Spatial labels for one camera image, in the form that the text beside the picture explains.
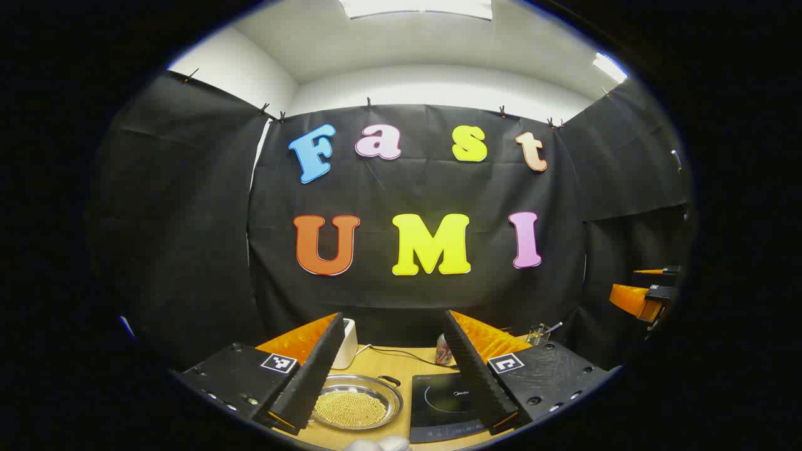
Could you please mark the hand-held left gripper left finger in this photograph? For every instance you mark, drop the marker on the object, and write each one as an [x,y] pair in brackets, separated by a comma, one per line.
[310,382]

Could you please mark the large ceiling light panel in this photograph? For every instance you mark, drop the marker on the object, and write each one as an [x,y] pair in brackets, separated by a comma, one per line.
[416,7]

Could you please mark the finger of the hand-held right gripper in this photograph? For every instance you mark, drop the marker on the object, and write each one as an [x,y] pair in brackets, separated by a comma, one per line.
[658,274]
[633,299]

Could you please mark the black induction cooktop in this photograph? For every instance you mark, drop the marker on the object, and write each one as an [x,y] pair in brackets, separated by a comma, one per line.
[442,401]

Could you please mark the small ceiling light panel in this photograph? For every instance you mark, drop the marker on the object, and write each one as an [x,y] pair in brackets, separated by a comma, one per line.
[611,67]

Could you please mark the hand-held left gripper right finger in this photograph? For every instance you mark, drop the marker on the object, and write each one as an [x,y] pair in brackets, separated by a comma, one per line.
[479,382]

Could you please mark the row of small cloth clips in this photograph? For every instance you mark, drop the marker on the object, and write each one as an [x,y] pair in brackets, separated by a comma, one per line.
[369,101]

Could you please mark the white toaster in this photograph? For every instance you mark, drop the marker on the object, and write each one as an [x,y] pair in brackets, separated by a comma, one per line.
[346,344]

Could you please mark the steel pot with soybeans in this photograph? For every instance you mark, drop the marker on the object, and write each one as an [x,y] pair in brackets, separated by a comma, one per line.
[354,407]

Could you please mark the silver drink bottle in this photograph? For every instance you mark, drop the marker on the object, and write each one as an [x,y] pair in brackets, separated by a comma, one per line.
[443,352]

